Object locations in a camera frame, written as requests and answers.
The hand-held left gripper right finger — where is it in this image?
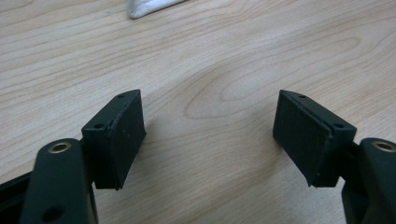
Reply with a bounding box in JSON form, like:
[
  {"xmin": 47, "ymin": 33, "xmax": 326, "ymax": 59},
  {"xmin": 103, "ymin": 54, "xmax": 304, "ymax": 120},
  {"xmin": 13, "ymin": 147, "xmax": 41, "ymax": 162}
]
[{"xmin": 272, "ymin": 89, "xmax": 358, "ymax": 189}]

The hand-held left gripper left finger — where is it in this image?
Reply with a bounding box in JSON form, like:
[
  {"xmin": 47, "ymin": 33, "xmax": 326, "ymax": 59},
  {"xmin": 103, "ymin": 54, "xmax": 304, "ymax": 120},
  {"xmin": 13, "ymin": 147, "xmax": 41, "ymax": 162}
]
[{"xmin": 80, "ymin": 89, "xmax": 148, "ymax": 191}]

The white crumpled cloth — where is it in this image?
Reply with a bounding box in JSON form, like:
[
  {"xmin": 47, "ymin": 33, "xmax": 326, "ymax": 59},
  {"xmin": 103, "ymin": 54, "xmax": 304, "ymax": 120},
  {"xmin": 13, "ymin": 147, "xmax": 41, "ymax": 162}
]
[{"xmin": 125, "ymin": 0, "xmax": 188, "ymax": 20}]

